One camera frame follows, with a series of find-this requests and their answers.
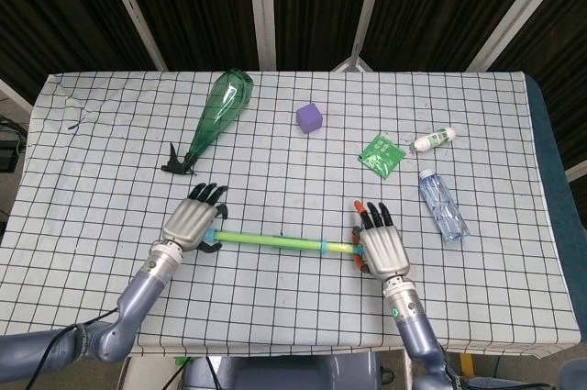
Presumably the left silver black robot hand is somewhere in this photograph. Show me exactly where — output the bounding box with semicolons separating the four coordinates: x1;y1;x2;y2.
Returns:
161;182;229;255

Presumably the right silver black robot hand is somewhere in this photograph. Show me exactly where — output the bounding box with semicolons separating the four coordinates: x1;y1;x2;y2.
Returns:
350;199;412;280

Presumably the blue green water pump toy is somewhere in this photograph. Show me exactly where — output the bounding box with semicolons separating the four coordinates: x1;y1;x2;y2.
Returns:
215;230;367;258

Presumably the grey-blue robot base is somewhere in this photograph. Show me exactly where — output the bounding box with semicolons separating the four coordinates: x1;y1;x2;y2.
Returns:
182;352;382;390

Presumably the clear plastic water bottle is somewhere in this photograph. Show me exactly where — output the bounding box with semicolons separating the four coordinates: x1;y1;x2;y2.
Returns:
417;169;471;244

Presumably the green foil sachet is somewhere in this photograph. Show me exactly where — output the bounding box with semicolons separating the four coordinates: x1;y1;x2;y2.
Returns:
358;132;406;179

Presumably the white black-grid tablecloth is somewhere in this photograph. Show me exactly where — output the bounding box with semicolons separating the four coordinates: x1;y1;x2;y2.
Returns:
0;69;581;361

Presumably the green spray bottle black trigger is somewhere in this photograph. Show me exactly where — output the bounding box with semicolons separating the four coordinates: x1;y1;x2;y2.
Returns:
161;68;255;176

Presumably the small white bottle green label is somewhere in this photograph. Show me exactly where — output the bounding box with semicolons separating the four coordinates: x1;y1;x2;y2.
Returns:
408;126;458;154

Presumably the purple foam cube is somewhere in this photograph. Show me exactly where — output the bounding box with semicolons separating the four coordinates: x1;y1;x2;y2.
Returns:
295;103;327;136

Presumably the black equipment box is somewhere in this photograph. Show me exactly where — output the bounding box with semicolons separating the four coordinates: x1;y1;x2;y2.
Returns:
0;117;25;173

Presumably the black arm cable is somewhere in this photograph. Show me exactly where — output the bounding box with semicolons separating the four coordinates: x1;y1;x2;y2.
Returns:
34;308;118;390

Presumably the white frame post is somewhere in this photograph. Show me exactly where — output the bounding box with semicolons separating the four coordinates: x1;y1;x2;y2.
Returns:
330;0;392;74
246;0;278;72
94;0;168;72
461;0;562;72

